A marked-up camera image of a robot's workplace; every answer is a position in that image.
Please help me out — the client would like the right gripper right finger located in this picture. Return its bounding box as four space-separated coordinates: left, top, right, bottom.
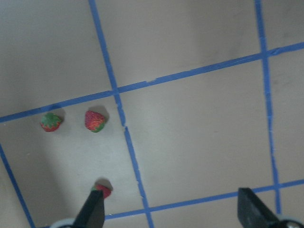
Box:
237 188 279 228

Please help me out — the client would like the red strawberry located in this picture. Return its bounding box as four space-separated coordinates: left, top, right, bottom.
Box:
85 110 105 133
40 113 62 132
91 183 112 199

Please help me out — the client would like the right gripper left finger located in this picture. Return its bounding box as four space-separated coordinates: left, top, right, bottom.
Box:
72 190 105 228

